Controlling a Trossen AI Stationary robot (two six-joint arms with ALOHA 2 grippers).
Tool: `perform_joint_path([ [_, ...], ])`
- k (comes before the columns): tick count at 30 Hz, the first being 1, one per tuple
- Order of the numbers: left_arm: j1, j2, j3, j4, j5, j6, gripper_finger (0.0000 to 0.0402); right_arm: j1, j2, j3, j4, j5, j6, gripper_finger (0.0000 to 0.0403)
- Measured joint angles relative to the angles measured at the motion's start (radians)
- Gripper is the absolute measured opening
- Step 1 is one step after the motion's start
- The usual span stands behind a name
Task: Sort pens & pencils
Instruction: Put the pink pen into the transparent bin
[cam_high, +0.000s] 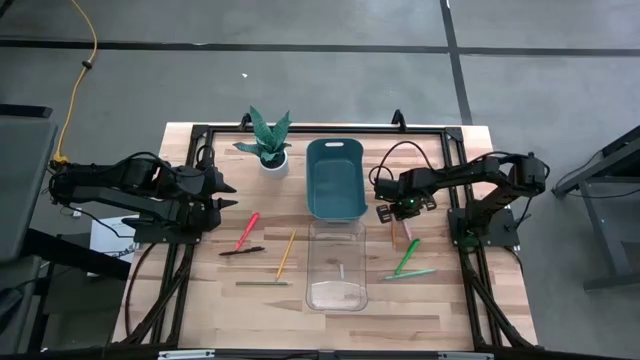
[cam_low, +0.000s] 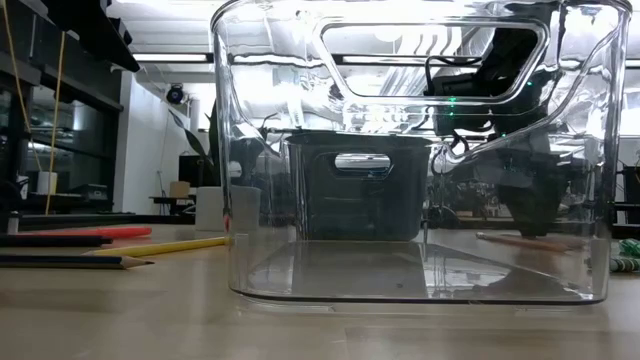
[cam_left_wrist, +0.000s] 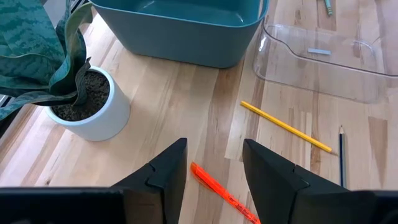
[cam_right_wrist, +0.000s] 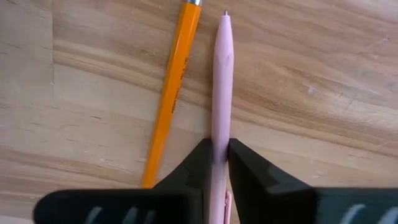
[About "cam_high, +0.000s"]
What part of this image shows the red pen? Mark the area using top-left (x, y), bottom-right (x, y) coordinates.
top-left (233, 212), bottom-right (261, 251)

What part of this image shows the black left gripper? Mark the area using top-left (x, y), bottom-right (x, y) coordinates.
top-left (185, 167), bottom-right (240, 233)

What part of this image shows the grey flat furniture top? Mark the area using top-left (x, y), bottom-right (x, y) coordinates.
top-left (0, 115), bottom-right (60, 265)

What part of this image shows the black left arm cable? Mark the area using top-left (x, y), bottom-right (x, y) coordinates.
top-left (195, 143), bottom-right (217, 172)

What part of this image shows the black metal table frame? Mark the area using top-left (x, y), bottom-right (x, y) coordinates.
top-left (113, 108), bottom-right (539, 352)

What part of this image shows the black pen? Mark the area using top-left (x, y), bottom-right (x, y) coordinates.
top-left (218, 245), bottom-right (266, 257)

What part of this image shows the dark cable under table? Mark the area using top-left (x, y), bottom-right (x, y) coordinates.
top-left (123, 242), bottom-right (157, 339)

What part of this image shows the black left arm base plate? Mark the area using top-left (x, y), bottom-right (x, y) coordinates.
top-left (122, 217), bottom-right (204, 246)

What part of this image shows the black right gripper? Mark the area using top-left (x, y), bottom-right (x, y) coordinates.
top-left (373, 169), bottom-right (438, 225)

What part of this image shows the snake plant in white pot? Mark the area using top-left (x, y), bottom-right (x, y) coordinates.
top-left (232, 104), bottom-right (294, 180)

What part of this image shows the light green pencil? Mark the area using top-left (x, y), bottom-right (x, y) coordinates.
top-left (382, 268), bottom-right (438, 281)

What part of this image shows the yellow extension cable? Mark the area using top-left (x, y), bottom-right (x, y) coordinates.
top-left (48, 0), bottom-right (99, 169)

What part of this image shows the dark metal desk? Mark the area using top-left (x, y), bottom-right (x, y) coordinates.
top-left (551, 124), bottom-right (640, 292)

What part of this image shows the green pen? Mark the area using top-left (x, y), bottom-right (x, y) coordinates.
top-left (393, 238), bottom-right (422, 276)

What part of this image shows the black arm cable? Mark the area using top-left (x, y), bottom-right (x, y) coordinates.
top-left (195, 143), bottom-right (217, 172)
top-left (368, 140), bottom-right (437, 189)

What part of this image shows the black slanted beam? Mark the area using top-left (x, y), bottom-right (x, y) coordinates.
top-left (22, 228), bottom-right (132, 281)

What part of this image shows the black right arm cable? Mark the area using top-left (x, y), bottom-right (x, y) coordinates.
top-left (368, 140), bottom-right (437, 189)

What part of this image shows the black bar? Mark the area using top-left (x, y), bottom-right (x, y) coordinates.
top-left (0, 103), bottom-right (54, 120)

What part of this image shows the yellow pencil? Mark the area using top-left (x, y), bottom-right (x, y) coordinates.
top-left (274, 228), bottom-right (298, 282)

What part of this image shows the clear plastic bin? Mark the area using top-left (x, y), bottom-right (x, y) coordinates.
top-left (304, 219), bottom-right (370, 313)

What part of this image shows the teal plastic bin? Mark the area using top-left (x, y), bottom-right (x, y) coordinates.
top-left (305, 137), bottom-right (370, 223)

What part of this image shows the silver metal bracket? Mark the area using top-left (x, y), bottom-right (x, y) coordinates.
top-left (158, 349), bottom-right (216, 360)
top-left (438, 351), bottom-right (494, 360)

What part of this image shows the white paper sheet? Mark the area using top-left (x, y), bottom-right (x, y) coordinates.
top-left (89, 215), bottom-right (141, 265)

